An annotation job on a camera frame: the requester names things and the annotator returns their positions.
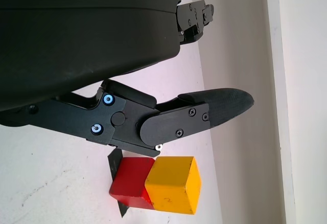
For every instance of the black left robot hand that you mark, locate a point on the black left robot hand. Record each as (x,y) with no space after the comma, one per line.
(76,43)

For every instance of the black tape strip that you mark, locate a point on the black tape strip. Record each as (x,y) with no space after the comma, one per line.
(113,162)

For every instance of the yellow wooden cube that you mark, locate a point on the yellow wooden cube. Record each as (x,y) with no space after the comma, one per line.
(171,185)

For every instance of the red wooden cube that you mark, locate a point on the red wooden cube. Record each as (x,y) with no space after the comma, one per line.
(130,178)

